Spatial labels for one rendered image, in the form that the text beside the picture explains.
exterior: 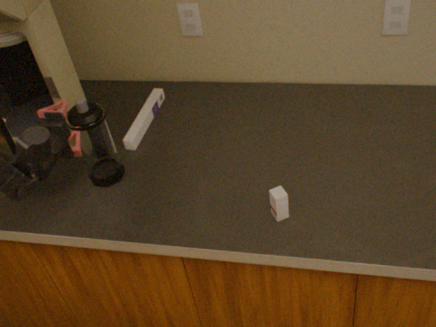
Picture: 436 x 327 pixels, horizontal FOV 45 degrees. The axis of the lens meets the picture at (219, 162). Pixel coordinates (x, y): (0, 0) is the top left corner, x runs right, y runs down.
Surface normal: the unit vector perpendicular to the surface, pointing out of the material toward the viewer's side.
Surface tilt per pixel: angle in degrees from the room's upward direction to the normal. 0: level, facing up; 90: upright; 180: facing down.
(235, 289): 90
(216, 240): 0
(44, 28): 90
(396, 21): 90
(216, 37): 90
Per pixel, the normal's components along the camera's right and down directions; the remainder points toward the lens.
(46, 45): 0.97, 0.05
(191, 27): -0.20, 0.69
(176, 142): -0.12, -0.72
